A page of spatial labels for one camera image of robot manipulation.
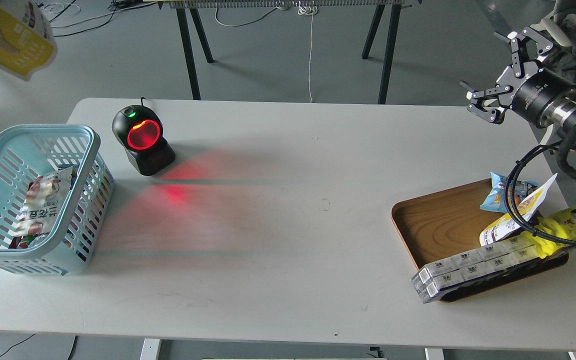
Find light blue plastic basket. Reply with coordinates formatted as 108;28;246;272
0;124;114;276

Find black table legs right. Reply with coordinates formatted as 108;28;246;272
361;2;403;105

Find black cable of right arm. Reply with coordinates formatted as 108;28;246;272
503;141;576;249

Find black table legs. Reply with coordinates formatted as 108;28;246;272
361;2;403;105
175;7;216;101

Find black table legs left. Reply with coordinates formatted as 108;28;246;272
175;7;216;101

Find white snack bag in basket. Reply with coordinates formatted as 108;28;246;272
9;165;78;249

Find long silver snack box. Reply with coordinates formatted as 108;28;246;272
411;235;539;303

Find white office chair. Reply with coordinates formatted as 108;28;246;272
530;10;573;54

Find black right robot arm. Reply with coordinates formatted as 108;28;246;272
460;26;576;180

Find bright yellow snack pack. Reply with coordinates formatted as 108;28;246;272
518;205;576;259

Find blue snack bag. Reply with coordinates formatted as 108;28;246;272
479;171;540;214

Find wooden tray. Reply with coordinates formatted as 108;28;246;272
391;178;569;303

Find black barcode scanner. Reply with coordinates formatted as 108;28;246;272
112;96;176;177

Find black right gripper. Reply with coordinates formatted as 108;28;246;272
460;26;576;126

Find white hanging cable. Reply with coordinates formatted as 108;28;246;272
296;4;320;104

